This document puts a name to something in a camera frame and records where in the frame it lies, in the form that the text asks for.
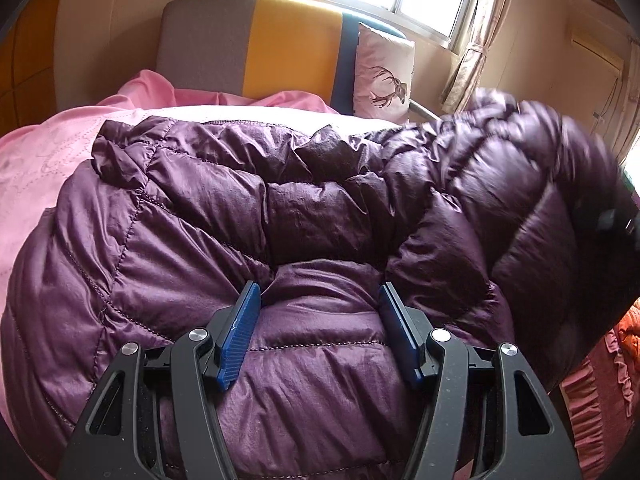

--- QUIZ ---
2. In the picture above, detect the grey yellow blue headboard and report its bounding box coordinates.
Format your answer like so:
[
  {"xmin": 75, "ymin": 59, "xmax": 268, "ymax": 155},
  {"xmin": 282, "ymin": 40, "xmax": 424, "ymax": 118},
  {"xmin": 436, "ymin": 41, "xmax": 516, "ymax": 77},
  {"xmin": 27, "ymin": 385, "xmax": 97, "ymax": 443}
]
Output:
[{"xmin": 156, "ymin": 0, "xmax": 408, "ymax": 117}]

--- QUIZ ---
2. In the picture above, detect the side window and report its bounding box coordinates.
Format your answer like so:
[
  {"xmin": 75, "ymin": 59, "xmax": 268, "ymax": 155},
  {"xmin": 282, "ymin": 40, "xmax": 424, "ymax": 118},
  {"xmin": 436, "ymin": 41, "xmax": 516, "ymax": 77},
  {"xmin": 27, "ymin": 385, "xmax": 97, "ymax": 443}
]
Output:
[{"xmin": 619, "ymin": 130, "xmax": 640, "ymax": 197}]

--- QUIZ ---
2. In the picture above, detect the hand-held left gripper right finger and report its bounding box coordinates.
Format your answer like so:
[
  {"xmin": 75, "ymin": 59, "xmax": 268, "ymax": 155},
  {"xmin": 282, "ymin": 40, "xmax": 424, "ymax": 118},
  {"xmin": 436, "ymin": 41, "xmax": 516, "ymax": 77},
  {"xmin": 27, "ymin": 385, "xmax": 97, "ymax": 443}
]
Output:
[{"xmin": 377, "ymin": 282, "xmax": 583, "ymax": 480}]

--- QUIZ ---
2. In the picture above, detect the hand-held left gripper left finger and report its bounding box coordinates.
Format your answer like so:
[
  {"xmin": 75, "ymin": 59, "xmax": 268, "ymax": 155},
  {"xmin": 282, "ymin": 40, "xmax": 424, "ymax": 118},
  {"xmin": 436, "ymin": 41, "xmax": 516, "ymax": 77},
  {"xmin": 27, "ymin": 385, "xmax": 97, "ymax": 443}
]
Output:
[{"xmin": 57, "ymin": 280, "xmax": 262, "ymax": 480}]

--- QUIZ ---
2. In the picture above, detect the orange wooden wardrobe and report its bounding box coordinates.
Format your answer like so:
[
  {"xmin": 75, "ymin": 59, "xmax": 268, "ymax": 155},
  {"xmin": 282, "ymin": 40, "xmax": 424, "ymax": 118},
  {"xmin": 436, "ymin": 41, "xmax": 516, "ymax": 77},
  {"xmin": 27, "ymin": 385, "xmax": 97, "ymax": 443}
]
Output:
[{"xmin": 0, "ymin": 0, "xmax": 72, "ymax": 137}]

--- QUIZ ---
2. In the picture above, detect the wall air conditioner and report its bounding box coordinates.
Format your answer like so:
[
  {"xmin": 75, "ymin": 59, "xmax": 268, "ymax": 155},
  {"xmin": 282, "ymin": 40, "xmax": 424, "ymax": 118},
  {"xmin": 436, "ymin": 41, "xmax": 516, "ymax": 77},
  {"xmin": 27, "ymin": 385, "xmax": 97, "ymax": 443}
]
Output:
[{"xmin": 569, "ymin": 29, "xmax": 627, "ymax": 77}]

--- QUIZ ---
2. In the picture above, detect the pink bed sheet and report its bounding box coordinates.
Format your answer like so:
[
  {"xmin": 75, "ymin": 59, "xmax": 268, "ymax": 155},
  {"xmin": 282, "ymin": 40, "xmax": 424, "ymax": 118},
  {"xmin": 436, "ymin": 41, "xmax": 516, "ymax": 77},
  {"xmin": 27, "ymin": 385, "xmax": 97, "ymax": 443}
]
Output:
[{"xmin": 0, "ymin": 69, "xmax": 401, "ymax": 480}]

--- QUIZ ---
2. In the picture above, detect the purple down jacket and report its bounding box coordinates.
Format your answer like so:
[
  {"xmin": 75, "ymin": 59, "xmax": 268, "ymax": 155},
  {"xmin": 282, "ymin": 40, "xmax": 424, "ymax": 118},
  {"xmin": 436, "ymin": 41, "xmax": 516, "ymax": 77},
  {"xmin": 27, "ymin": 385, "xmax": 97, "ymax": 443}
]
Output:
[{"xmin": 0, "ymin": 87, "xmax": 632, "ymax": 480}]

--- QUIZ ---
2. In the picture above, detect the orange down garment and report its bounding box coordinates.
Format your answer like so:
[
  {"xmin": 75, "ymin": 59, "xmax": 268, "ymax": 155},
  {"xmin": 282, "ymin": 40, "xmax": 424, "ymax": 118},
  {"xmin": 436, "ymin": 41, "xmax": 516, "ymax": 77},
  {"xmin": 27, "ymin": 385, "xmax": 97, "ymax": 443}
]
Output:
[{"xmin": 612, "ymin": 309, "xmax": 640, "ymax": 362}]

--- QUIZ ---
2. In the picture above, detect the deer print pillow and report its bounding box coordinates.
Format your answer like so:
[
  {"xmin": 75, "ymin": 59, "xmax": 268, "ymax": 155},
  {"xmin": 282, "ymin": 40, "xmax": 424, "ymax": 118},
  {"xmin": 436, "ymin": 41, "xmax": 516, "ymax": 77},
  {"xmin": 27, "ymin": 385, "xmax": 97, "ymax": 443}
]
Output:
[{"xmin": 352, "ymin": 22, "xmax": 417, "ymax": 125}]

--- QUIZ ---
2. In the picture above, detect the grey metal bed rail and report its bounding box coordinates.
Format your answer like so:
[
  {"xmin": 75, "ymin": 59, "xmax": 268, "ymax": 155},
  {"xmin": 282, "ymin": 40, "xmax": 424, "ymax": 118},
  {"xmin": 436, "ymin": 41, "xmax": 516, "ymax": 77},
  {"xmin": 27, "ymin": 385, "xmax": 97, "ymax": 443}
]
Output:
[{"xmin": 407, "ymin": 99, "xmax": 444, "ymax": 124}]

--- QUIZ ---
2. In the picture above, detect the pink patterned curtain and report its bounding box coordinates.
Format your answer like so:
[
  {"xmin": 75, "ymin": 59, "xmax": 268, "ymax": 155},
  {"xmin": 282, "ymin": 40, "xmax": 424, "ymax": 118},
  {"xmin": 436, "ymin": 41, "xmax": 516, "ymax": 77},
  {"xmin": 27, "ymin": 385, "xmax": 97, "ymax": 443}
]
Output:
[{"xmin": 439, "ymin": 0, "xmax": 519, "ymax": 117}]

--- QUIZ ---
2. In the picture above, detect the red ruffled quilt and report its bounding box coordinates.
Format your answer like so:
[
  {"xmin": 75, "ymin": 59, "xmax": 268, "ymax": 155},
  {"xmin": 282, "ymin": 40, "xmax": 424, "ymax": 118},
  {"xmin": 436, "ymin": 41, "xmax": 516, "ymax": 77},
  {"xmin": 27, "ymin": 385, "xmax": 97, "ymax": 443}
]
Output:
[{"xmin": 559, "ymin": 299, "xmax": 640, "ymax": 480}]

